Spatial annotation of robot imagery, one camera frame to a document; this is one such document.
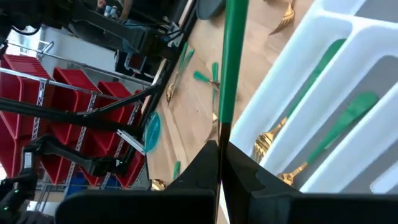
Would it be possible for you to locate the gold knife green handle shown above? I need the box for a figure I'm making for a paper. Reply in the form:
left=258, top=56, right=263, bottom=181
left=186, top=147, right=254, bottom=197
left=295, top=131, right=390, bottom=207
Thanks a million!
left=192, top=70, right=220, bottom=86
left=216, top=0, right=250, bottom=194
left=174, top=42, right=191, bottom=94

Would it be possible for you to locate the teal translucent round plate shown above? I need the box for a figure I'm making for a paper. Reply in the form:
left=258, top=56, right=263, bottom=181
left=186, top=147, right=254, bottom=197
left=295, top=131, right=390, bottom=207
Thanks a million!
left=142, top=111, right=162, bottom=154

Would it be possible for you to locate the person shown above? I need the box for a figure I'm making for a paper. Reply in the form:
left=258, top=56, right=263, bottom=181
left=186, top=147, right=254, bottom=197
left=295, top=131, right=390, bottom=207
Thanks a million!
left=96, top=0, right=133, bottom=21

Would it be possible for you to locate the black leader arm with handle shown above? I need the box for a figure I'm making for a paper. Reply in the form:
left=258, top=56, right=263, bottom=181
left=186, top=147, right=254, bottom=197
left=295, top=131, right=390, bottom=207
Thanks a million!
left=0, top=133, right=137, bottom=224

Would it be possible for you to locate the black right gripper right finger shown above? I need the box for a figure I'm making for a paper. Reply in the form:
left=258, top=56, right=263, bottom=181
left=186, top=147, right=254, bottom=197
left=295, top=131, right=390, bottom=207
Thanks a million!
left=223, top=141, right=299, bottom=224

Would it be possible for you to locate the gold spoon green handle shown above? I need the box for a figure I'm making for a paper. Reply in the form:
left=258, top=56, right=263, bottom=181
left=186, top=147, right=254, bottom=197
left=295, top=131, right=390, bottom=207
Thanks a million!
left=165, top=48, right=196, bottom=105
left=277, top=91, right=379, bottom=188
left=150, top=179, right=168, bottom=192

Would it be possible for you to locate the gold fork green handle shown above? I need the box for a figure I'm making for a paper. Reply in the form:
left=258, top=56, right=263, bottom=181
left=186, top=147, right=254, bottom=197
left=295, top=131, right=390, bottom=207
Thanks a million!
left=251, top=39, right=346, bottom=163
left=269, top=0, right=296, bottom=35
left=172, top=160, right=182, bottom=182
left=211, top=61, right=220, bottom=124

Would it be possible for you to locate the chrome wire shelf rack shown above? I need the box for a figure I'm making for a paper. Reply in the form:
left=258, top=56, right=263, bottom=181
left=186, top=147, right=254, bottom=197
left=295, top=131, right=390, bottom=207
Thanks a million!
left=0, top=40, right=153, bottom=203

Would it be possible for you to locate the black round plate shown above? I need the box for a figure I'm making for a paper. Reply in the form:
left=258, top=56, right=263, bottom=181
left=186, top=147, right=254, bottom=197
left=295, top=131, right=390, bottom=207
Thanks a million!
left=195, top=0, right=226, bottom=20

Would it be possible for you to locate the white plastic cutlery tray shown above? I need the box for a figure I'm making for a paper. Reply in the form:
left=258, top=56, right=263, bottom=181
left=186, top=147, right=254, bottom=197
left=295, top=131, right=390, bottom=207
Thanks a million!
left=229, top=0, right=398, bottom=195

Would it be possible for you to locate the red plastic storage bin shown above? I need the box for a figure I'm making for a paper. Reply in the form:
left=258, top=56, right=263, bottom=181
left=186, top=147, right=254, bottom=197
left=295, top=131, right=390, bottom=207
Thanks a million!
left=79, top=80, right=139, bottom=187
left=114, top=89, right=149, bottom=189
left=40, top=67, right=102, bottom=186
left=0, top=54, right=52, bottom=180

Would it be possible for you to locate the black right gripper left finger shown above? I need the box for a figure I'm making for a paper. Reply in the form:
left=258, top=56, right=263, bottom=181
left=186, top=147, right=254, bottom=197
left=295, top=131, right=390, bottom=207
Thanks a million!
left=167, top=140, right=219, bottom=224

